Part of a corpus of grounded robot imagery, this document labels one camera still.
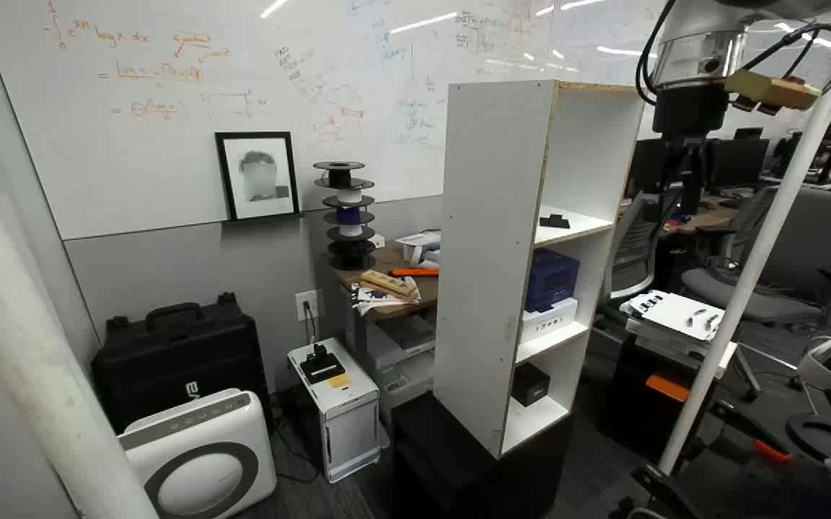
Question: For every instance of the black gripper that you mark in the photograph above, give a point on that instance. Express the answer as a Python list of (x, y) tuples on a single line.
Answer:
[(691, 110)]

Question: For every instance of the empty black filament spool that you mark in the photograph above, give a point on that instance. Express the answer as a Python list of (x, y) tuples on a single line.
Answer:
[(339, 174)]

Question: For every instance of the black hard case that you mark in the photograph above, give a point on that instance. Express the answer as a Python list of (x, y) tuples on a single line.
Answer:
[(179, 361)]

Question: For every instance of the grey office chair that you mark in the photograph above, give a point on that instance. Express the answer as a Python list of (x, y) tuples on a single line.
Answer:
[(809, 250)]

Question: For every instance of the thick white pole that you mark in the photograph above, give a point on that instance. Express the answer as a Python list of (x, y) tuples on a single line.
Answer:
[(21, 357)]

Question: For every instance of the framed portrait picture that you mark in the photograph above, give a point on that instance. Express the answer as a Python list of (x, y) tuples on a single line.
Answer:
[(258, 178)]

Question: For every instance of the grey filament spool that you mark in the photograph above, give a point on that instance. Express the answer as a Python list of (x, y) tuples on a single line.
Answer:
[(347, 201)]

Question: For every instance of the black computer monitor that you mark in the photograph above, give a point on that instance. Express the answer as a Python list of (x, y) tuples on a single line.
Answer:
[(736, 159)]

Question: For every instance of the black mesh office chair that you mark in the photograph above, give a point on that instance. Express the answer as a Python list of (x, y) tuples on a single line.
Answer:
[(633, 247)]

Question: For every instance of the small black object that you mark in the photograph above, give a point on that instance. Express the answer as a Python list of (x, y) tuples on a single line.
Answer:
[(555, 220)]

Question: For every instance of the cluttered grey desk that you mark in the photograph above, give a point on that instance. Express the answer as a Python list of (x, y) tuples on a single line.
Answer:
[(402, 347)]

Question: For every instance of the orange block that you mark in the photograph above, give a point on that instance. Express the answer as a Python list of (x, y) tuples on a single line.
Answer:
[(668, 387)]

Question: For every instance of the blue white filament spool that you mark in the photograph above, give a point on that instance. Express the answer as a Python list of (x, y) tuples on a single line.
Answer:
[(350, 223)]

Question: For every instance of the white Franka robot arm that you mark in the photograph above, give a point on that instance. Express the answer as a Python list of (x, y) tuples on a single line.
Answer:
[(692, 54)]

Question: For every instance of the white air purifier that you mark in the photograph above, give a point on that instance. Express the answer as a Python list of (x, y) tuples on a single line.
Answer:
[(203, 462)]

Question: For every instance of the white box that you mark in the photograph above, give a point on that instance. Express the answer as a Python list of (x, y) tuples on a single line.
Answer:
[(548, 322)]

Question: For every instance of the whiteboard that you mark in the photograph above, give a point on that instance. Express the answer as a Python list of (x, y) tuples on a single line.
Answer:
[(144, 116)]

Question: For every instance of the white shelf unit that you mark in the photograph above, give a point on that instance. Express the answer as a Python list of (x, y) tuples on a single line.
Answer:
[(483, 260)]

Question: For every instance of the blue box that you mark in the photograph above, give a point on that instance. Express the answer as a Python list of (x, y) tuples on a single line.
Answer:
[(548, 277)]

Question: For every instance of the black stand cabinet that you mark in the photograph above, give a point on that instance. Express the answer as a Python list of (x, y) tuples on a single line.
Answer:
[(454, 471)]

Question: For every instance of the yellow sticky note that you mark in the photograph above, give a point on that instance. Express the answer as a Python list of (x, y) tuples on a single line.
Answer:
[(339, 383)]

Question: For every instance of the black full filament spool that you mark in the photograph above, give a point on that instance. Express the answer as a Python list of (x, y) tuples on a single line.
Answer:
[(350, 256)]

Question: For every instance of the black box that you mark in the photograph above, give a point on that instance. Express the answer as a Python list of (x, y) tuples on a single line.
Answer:
[(531, 384)]

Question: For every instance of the thin white pole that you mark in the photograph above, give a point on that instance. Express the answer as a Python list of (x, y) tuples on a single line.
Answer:
[(762, 240)]

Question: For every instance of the white wall outlet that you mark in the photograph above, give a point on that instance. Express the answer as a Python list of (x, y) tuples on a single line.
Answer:
[(307, 305)]

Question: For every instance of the small white black device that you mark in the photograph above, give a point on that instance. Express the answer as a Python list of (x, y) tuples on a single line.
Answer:
[(343, 422)]

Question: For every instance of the orange tool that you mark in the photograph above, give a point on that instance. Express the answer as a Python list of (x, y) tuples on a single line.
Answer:
[(415, 273)]

